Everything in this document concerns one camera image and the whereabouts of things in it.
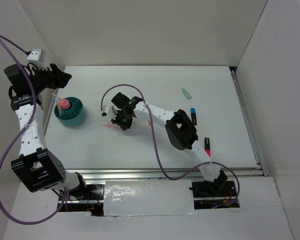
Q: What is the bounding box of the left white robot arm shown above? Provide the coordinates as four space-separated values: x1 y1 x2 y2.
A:
4 63 89 200

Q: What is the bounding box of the aluminium front rail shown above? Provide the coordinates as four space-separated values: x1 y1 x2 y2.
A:
62 167 263 181

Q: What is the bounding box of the blue capped black highlighter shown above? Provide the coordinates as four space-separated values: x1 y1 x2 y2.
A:
190 108 197 126

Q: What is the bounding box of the pink capped black highlighter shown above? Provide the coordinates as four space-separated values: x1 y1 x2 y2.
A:
204 137 211 157

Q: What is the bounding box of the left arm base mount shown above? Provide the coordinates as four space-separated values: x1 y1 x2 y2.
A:
49 174 106 217

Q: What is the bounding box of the white front panel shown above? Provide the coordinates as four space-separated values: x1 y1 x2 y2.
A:
103 179 195 217

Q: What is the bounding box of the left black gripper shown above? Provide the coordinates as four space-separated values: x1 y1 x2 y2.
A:
29 63 72 93

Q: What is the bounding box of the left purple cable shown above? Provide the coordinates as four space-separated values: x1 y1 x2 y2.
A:
0 34 71 225

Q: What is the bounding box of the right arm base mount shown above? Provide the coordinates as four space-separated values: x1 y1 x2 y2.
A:
189 170 240 210

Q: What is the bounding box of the green highlighter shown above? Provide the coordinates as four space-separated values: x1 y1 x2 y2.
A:
181 88 192 100

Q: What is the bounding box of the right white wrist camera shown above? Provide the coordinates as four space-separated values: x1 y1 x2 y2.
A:
101 105 116 119

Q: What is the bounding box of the light blue highlighter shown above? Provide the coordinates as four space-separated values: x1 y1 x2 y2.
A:
54 97 63 117

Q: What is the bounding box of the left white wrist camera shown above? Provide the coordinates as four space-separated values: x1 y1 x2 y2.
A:
26 48 47 69

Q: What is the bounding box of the teal round organizer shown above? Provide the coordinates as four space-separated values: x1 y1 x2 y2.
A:
54 97 87 128

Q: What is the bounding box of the pink capped bottle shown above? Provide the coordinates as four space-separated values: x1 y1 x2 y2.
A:
58 98 71 110

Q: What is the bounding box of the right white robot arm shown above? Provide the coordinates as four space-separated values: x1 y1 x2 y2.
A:
111 92 228 196

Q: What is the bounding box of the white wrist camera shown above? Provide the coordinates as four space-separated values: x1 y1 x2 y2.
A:
26 48 47 69
101 105 116 119

